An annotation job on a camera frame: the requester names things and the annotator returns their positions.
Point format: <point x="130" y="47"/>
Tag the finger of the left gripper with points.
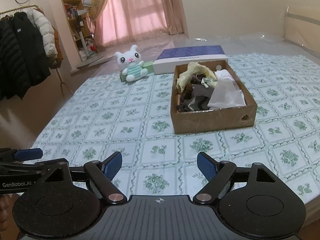
<point x="28" y="154"/>

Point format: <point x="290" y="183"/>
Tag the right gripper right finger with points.
<point x="218" y="175"/>

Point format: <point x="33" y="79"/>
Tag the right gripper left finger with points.
<point x="100" y="175"/>

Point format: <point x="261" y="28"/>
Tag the dark grey face mask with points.
<point x="199" y="100"/>

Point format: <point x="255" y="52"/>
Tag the white mesh pouch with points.
<point x="226" y="94"/>

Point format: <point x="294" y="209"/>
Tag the brown scrunchie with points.
<point x="187" y="92"/>

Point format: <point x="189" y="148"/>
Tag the light green cloth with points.
<point x="208" y="82"/>

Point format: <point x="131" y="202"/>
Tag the person's left hand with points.
<point x="6" y="204"/>

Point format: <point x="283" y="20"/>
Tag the green floral tablecloth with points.
<point x="106" y="115"/>

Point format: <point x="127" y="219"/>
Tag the brown cardboard tray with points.
<point x="212" y="120"/>

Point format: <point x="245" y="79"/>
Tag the black jacket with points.
<point x="24" y="62"/>

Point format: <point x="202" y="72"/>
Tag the orange jacket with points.
<point x="57" y="63"/>

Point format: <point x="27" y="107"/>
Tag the white folded cloth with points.
<point x="223" y="75"/>

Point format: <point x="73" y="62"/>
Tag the white bunny plush toy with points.
<point x="132" y="64"/>

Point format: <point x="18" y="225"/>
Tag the green small box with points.
<point x="147" y="65"/>

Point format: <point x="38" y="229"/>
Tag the blue and white flat box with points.
<point x="170" y="58"/>

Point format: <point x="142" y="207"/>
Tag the white puffer jacket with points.
<point x="46" y="30"/>

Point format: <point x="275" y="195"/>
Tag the wooden bookshelf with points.
<point x="71" y="7"/>

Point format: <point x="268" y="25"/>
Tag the standing fan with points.
<point x="92" y="10"/>

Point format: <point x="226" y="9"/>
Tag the pink curtain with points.
<point x="125" y="21"/>

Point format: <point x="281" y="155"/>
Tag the wooden headboard in plastic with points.
<point x="302" y="27"/>

